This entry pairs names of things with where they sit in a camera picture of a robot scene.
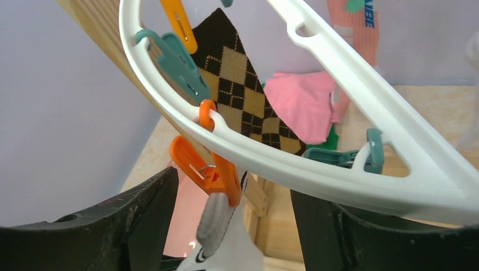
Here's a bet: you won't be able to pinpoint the orange clip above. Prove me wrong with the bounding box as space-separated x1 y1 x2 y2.
169 99 242 208

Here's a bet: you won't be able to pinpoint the white round clip hanger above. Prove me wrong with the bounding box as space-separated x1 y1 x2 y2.
119 0 479 227

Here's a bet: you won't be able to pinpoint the teal clip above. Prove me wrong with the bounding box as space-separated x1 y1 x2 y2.
135 29 211 103

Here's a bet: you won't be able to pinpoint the wooden hanger rack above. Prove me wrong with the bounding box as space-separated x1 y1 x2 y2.
56 0 479 264

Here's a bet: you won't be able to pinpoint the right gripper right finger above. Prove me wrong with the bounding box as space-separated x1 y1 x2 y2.
290 191 478 270

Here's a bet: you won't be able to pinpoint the pink patterned sock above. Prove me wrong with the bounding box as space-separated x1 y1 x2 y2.
326 0 381 124

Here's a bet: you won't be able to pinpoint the brown argyle sock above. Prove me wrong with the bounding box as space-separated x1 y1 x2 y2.
192 8 306 156

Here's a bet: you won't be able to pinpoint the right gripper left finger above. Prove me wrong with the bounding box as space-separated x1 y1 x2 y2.
1 167 179 270

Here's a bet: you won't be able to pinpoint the pink plastic basket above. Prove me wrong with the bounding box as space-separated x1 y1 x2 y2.
163 161 208 257

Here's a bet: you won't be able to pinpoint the pink folded cloth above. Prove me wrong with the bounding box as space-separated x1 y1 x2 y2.
264 71 341 145

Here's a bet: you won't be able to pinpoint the green folded cloth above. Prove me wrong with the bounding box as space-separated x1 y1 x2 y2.
306 125 339 150

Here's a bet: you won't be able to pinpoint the white sock black stripes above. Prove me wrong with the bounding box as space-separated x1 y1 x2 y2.
177 193 264 271

